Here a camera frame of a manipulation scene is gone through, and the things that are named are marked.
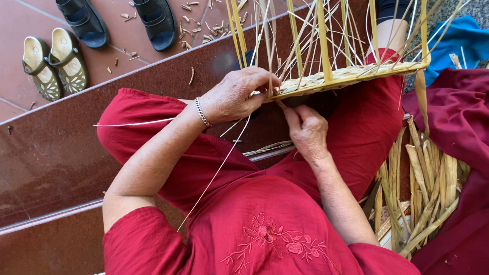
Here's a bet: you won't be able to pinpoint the person's right hand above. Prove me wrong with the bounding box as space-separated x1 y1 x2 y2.
281 104 333 162

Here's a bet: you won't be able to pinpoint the person's left hand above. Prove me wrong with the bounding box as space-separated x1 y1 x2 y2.
196 64 282 130

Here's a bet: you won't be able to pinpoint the unfinished woven reed basket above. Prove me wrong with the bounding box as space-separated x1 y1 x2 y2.
217 0 474 113

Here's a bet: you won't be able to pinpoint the flat bundle of reed strands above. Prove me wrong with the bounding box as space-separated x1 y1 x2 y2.
243 138 295 159

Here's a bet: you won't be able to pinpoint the scattered reed scraps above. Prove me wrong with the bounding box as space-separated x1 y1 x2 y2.
106 0 251 89

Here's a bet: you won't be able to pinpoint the pale thin reed strand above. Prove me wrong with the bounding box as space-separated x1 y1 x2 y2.
176 111 253 235
93 114 176 130

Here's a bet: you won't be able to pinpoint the person's red embroidered clothing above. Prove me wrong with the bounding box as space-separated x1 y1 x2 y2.
90 35 438 275

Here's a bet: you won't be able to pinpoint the dark metal cutting tool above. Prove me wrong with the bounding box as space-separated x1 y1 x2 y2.
362 178 384 222

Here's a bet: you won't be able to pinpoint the black slide sandal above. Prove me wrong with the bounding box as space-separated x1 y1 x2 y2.
50 0 112 51
130 0 179 53

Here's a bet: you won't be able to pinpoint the patterned mat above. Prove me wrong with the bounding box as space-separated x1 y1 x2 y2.
373 199 416 252

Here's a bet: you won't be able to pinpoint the bundle of dried reed stalks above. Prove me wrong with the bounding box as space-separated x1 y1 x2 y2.
363 113 473 262

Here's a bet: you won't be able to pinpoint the person's lower leg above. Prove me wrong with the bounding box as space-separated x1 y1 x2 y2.
365 0 418 60

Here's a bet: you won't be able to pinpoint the dark red cloth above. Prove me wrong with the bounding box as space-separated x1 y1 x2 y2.
394 65 489 275

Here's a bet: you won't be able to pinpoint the olive green cutout shoe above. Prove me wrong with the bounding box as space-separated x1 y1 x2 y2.
48 27 92 95
20 36 66 102

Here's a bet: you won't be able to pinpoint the blue cloth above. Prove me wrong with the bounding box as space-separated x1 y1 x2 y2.
422 13 489 89

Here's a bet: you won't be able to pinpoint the silver chain bracelet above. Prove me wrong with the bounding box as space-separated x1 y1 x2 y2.
193 97 213 127

